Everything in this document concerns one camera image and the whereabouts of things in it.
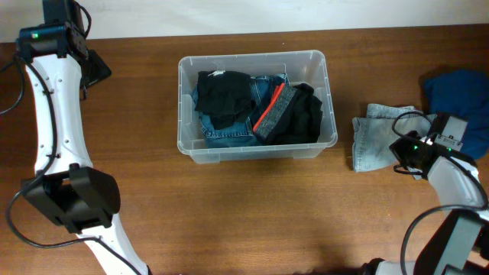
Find navy blue folded garment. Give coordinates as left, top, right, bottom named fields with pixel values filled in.
left=422, top=70, right=488, bottom=159

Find black Nike t-shirt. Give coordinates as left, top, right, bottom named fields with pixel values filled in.
left=196, top=70, right=256, bottom=130

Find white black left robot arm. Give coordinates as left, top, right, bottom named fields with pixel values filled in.
left=15, top=0, right=151, bottom=274

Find black shorts red grey waistband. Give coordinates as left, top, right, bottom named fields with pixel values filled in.
left=252, top=83, right=323, bottom=145

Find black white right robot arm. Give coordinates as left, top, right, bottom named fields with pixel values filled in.
left=359, top=112, right=488, bottom=275

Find light blue denim jeans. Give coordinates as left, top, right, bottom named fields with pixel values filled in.
left=352, top=104, right=419, bottom=173

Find dark blue denim jeans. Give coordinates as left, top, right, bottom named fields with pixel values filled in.
left=197, top=73, right=289, bottom=148

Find clear plastic storage bin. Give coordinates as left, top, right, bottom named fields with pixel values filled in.
left=176, top=50, right=338, bottom=164

